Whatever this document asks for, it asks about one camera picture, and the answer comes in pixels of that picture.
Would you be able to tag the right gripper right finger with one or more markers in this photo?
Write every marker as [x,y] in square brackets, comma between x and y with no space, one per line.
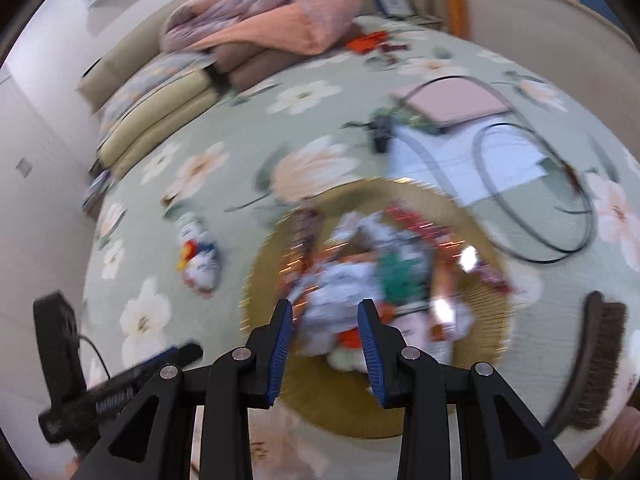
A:
[405,377]

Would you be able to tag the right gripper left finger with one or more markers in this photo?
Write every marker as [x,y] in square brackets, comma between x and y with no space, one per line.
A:
[245,378]

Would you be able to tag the white Hello Kitty plush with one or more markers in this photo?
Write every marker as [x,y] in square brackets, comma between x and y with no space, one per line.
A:
[199,259]

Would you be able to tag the green plastic piece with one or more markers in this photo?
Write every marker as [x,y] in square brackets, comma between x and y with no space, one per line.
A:
[403,277]

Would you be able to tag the long maroon snack wrapper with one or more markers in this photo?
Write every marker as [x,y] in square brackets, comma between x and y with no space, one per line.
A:
[298,255]

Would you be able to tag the pile of trash in tray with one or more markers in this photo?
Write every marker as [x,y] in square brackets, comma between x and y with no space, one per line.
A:
[342,273]

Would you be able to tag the floral green quilted bedspread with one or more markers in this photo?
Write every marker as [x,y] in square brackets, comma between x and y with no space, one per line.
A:
[242,167]

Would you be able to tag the brown bristle brush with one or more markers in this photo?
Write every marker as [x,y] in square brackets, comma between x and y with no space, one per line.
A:
[594,373]

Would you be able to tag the white wardrobe cabinet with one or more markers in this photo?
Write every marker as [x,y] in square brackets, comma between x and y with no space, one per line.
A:
[45,245]

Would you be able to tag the white paper sheet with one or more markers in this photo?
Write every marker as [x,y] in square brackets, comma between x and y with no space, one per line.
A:
[470,162]

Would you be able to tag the bedside table with books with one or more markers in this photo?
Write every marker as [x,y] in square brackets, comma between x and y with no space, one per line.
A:
[101,181]

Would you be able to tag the black power adapter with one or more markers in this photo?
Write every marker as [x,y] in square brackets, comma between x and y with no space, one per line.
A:
[379,129]

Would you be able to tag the stacked cream yellow pillows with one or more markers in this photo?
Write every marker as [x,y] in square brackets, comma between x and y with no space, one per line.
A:
[140,107]

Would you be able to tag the pink laptop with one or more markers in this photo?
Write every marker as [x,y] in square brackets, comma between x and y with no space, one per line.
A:
[450,101]

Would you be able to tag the red orange cloth item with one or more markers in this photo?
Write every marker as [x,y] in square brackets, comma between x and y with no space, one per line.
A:
[375,41]

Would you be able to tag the pink folded blanket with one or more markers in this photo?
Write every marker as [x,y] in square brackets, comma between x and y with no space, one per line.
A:
[252,40]

